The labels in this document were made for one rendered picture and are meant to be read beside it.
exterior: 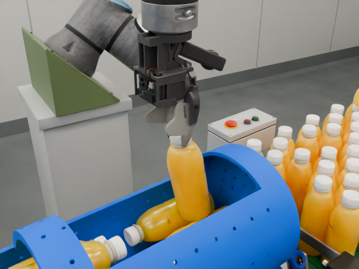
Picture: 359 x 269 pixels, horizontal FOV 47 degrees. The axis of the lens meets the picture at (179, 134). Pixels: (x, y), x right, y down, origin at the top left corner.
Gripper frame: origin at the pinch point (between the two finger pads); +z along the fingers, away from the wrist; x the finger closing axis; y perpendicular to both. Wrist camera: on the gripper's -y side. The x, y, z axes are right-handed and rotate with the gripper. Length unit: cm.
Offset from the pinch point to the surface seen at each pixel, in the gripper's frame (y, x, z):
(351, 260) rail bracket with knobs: -28.2, 24.7, 29.3
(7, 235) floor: 10, -152, 130
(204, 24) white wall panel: -219, -247, 58
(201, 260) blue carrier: 8.4, 17.2, 13.1
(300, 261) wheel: -22.7, 16.2, 33.4
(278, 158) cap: -33.6, -2.0, 18.8
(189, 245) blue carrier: 9.4, 15.3, 10.7
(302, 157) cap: -39.2, 1.0, 18.9
